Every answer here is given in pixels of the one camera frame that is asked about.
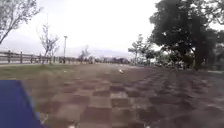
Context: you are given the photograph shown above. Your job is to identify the grass strip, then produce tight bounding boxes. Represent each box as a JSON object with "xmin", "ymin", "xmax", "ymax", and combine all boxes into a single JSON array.
[{"xmin": 0, "ymin": 63, "xmax": 101, "ymax": 81}]

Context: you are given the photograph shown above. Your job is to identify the group of dark trees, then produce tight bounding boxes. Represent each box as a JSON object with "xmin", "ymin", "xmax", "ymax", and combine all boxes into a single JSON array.
[{"xmin": 148, "ymin": 0, "xmax": 224, "ymax": 71}]

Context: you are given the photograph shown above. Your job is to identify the checkered paved path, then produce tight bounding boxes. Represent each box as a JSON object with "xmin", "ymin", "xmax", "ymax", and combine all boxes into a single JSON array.
[{"xmin": 19, "ymin": 63, "xmax": 224, "ymax": 128}]

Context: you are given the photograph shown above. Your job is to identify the small conifer tree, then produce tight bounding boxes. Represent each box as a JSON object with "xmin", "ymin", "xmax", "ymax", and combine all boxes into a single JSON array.
[{"xmin": 127, "ymin": 33, "xmax": 149, "ymax": 65}]

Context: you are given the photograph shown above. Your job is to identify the small bare tree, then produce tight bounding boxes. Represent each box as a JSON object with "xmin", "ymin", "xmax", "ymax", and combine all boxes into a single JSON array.
[
  {"xmin": 78, "ymin": 44, "xmax": 92, "ymax": 64},
  {"xmin": 36, "ymin": 23, "xmax": 62, "ymax": 64}
]

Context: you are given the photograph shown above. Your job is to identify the lamp pole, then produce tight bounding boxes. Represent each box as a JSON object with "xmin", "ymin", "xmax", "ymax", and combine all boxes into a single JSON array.
[{"xmin": 62, "ymin": 35, "xmax": 69, "ymax": 64}]

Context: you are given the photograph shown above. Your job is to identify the wooden fence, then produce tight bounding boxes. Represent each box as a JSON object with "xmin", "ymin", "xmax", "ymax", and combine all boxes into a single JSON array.
[{"xmin": 0, "ymin": 49, "xmax": 98, "ymax": 65}]

